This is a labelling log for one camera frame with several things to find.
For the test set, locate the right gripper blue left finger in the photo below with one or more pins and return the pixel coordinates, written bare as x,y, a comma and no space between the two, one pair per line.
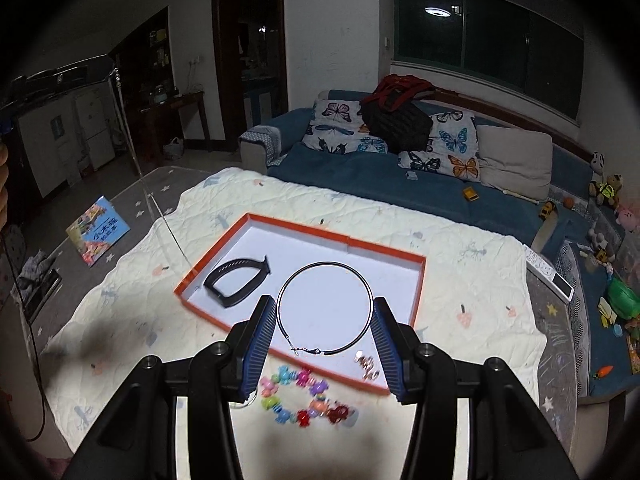
249,343

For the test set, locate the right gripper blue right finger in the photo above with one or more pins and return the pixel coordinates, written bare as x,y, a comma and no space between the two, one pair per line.
396,346

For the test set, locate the black smart band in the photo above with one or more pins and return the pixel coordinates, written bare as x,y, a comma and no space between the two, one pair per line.
233,281

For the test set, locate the orange shallow tray box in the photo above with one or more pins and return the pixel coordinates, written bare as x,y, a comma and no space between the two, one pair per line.
393,274

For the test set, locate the white quilted blanket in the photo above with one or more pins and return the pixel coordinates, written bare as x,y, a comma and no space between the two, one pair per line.
475,301

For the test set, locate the white remote control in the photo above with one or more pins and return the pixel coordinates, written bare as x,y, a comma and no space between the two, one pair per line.
549,276

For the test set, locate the yellow toy car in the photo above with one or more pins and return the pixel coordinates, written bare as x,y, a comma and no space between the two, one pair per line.
470,195

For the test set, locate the children's picture book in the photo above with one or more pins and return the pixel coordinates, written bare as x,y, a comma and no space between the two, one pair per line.
95,231

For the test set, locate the right butterfly pillow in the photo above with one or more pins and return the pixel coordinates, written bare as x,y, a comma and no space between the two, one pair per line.
452,148

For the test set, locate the butterfly pillow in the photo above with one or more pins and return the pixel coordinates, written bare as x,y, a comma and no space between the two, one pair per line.
336,127
452,148

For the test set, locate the beige pillow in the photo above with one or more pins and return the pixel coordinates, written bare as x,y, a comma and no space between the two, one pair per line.
515,160

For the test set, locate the left butterfly pillow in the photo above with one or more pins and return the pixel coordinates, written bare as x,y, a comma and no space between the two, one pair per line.
336,127

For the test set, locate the green toy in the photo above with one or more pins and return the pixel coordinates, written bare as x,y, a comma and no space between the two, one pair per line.
623,300

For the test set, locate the black and red clothing pile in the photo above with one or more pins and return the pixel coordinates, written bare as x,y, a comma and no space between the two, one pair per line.
390,114

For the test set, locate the dark wooden side table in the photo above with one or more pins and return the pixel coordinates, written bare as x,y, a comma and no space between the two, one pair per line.
164,122

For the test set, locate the bear plush yellow vest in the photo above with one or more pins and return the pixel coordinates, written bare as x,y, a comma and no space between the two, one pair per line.
607,192

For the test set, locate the pink plush toy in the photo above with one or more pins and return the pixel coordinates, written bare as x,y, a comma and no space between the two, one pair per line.
626,218

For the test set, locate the panda plush toy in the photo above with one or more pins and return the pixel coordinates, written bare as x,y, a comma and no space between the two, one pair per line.
597,163

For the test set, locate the white refrigerator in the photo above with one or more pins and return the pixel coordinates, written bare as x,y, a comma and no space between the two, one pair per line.
94,126

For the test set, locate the dark window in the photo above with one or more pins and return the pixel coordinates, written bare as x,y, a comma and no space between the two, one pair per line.
496,41

